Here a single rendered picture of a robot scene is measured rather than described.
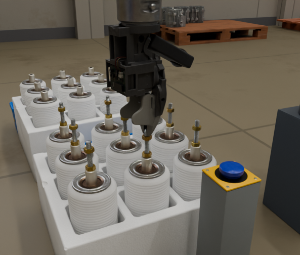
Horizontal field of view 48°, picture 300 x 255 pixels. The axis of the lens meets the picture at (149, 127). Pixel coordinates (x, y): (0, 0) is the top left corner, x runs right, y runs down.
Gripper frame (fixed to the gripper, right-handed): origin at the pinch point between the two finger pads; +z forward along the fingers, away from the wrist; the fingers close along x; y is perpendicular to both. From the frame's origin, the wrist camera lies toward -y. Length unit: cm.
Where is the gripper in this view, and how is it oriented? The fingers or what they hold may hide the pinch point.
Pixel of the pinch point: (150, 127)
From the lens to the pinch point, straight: 66.8
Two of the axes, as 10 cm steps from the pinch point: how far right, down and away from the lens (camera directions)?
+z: 0.0, 9.2, 4.0
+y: -8.2, 2.3, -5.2
